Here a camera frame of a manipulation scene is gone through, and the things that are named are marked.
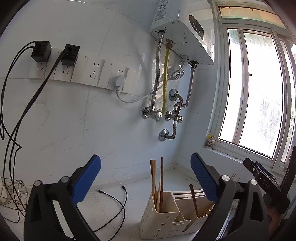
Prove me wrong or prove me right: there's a brown wooden chopstick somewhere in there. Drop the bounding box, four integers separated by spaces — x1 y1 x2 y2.
157 182 161 212

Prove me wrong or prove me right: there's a pale wooden chopstick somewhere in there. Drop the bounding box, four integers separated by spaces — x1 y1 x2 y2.
150 160 157 204

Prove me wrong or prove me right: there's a dark red wooden chopstick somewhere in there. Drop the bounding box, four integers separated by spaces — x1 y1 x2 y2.
159 156 164 212

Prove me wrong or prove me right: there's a person right hand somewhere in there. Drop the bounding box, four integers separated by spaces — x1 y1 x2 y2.
264 199 282 237

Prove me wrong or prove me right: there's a small jar on sill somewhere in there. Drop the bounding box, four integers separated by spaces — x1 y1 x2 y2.
206 135 215 149

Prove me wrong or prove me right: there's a white framed window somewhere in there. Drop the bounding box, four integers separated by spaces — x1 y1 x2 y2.
210 1 295 174

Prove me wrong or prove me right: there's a cream utensil holder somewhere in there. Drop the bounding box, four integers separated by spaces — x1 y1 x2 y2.
139 189 214 240

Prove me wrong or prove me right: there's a white ceramic pot far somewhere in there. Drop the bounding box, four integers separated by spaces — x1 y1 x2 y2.
0 180 7 203

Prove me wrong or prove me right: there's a black power adapter right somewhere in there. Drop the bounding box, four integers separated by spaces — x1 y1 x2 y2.
61 44 80 67

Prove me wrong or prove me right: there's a black power adapter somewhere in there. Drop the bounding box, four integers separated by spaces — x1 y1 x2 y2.
32 41 52 62
61 44 80 67

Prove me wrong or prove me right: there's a black power adapter left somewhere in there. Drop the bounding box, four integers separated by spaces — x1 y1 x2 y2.
32 41 52 62

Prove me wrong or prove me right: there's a white water heater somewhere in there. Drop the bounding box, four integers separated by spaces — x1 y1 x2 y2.
150 0 215 65

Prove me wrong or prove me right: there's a wire dish rack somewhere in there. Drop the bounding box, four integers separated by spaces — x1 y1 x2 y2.
1 177 29 212

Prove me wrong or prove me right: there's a corrugated steel hose lower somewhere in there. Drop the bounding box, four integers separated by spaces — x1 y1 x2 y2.
158 88 185 142

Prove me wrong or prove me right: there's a corrugated steel hose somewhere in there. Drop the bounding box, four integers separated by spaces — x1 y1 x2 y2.
182 60 199 108
150 29 165 110
158 88 185 142

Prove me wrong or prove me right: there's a white wall plug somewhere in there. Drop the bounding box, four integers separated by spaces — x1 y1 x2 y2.
113 75 125 91

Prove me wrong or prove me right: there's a white wall socket strip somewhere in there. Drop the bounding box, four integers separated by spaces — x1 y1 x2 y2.
29 48 137 93

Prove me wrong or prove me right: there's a corrugated steel hose right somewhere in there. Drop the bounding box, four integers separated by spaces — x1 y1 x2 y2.
182 60 199 108

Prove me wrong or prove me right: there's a yellow gas hose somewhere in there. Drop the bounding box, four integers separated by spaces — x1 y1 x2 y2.
161 39 175 115

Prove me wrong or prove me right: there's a corrugated steel hose left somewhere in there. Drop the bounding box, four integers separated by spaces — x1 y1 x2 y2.
150 29 165 110

